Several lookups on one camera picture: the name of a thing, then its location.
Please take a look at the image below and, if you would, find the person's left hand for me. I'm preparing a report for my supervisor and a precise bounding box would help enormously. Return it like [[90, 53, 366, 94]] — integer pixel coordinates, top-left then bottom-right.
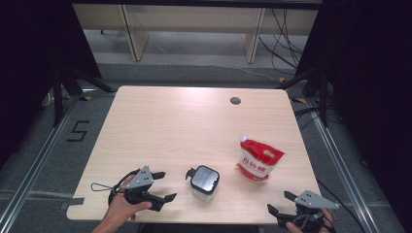
[[108, 175, 154, 225]]

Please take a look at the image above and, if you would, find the black floor cable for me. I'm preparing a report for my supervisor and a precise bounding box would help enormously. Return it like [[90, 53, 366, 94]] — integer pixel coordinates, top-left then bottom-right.
[[316, 179, 368, 233]]

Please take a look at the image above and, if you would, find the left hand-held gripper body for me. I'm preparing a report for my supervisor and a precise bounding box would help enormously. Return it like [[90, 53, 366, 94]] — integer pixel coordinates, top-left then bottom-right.
[[123, 165, 155, 208]]

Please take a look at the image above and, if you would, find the light wooden shelf unit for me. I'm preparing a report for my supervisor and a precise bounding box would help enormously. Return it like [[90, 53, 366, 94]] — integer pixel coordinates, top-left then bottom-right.
[[71, 3, 320, 64]]

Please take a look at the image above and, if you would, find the glass jar with black lid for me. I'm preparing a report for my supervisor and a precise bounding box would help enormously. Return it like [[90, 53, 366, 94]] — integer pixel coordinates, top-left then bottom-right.
[[185, 164, 221, 203]]

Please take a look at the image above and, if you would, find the aluminium floor rail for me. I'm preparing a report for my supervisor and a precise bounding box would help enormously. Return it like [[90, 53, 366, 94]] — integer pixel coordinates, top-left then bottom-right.
[[306, 97, 383, 233], [0, 96, 81, 233]]

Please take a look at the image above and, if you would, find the person's right hand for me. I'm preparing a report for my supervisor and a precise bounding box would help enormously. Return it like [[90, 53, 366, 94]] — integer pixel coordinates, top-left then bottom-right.
[[286, 208, 335, 233]]

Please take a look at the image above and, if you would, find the black metal stand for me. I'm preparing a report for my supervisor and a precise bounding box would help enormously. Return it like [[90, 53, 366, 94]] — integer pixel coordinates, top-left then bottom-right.
[[52, 65, 115, 128], [276, 68, 330, 128]]

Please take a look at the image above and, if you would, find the white floor cable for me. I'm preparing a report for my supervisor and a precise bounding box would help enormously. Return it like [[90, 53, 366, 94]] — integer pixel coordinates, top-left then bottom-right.
[[193, 62, 284, 83]]

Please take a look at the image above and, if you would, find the bundle of black cables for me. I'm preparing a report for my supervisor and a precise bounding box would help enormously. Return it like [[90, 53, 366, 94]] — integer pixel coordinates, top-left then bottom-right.
[[257, 7, 307, 76]]

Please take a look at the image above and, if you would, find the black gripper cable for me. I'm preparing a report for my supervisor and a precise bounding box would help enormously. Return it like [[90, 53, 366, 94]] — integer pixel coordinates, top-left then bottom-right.
[[108, 168, 141, 207]]

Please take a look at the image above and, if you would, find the black curtain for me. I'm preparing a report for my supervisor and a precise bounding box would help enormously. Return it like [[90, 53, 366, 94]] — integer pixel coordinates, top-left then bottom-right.
[[0, 0, 103, 171], [294, 0, 412, 229]]

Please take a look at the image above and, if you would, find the red and white sugar bag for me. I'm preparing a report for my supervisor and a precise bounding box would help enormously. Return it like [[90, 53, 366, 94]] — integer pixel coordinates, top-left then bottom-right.
[[236, 133, 286, 183]]

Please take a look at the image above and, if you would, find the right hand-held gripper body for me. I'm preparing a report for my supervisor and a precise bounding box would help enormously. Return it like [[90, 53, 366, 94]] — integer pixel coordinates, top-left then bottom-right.
[[284, 189, 341, 233]]

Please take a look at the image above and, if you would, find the thin wire loop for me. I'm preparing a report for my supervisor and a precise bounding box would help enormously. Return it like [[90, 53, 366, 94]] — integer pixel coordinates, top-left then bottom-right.
[[90, 182, 119, 193]]

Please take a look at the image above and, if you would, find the black tape strip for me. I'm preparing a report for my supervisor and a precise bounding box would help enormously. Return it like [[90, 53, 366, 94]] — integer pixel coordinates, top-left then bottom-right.
[[60, 196, 86, 211]]

